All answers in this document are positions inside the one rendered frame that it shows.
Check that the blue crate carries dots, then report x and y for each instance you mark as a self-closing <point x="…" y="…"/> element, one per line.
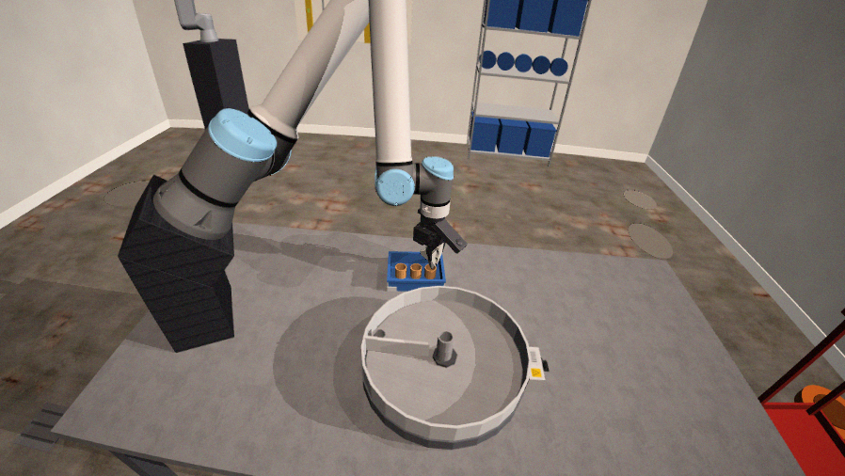
<point x="408" y="284"/>

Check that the white round turntable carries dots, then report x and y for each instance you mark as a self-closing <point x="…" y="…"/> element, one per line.
<point x="476" y="392"/>

